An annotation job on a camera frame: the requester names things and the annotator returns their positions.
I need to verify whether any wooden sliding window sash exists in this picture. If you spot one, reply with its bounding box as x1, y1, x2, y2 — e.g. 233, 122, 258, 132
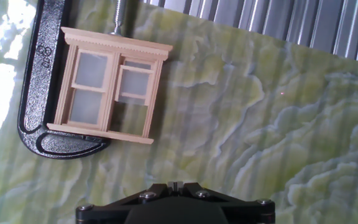
114, 63, 155, 107

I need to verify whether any wooden miniature window frame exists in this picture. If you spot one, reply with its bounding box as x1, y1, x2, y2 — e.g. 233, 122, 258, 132
47, 26, 173, 146

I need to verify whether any green marble pattern mat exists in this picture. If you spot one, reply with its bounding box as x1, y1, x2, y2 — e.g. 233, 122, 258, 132
0, 0, 358, 224

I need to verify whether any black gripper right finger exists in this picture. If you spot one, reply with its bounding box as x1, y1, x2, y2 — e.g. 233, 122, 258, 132
175, 182, 275, 224

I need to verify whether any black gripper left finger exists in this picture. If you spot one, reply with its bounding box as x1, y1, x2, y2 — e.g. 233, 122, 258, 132
75, 182, 176, 224

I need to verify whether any black metal C-clamp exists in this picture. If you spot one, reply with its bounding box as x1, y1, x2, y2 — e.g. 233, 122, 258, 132
17, 0, 130, 160

